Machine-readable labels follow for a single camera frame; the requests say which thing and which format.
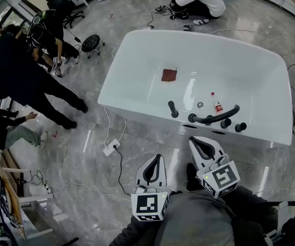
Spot person's left forearm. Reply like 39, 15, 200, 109
108, 218, 148, 246

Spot white power strip cable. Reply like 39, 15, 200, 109
103, 106, 127, 148

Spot clear bottle with red label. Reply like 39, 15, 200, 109
210, 92, 224, 114

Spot black handheld shower head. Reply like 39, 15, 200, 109
167, 100, 179, 118

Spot red-brown square cloth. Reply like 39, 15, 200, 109
161, 68, 178, 83

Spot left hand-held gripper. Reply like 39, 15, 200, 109
131, 154, 170, 222

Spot black office chair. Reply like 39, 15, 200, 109
46, 0, 85, 29

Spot thin white floor cable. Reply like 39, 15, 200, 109
209, 28, 281, 40

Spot black round wheeled stool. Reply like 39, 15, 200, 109
81, 34, 106, 59

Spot white power strip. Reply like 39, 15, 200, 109
103, 138, 122, 157

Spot wooden frame stand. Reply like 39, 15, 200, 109
0, 149, 55, 240

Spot person's right forearm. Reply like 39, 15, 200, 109
223, 185, 279, 246

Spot black curved faucet spout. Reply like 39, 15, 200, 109
187, 104, 241, 125

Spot black plugged cable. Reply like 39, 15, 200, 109
114, 146, 133, 197

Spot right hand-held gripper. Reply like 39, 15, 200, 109
188, 136, 241, 199

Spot long white floor cable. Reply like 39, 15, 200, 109
51, 181, 132, 202

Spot person's grey clothed body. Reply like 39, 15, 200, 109
147, 190, 237, 246

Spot person's black shoe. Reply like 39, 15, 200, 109
186, 162, 204, 192

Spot white bathtub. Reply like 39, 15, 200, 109
97, 29, 293, 149

